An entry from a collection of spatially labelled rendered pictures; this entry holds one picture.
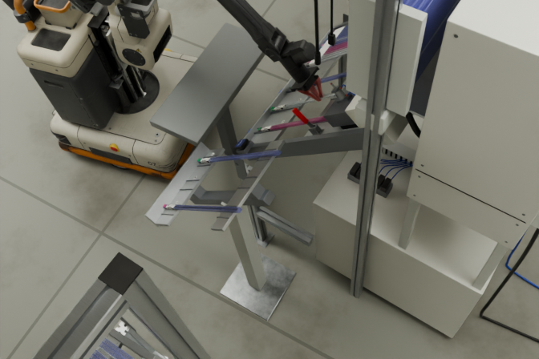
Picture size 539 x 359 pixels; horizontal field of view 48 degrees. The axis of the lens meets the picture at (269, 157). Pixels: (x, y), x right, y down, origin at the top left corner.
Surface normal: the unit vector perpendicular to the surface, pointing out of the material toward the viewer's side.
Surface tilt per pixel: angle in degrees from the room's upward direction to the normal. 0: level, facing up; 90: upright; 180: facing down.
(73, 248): 0
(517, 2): 0
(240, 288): 0
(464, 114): 90
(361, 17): 90
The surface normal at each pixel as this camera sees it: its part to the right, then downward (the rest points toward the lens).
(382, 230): -0.09, -0.51
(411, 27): -0.55, 0.74
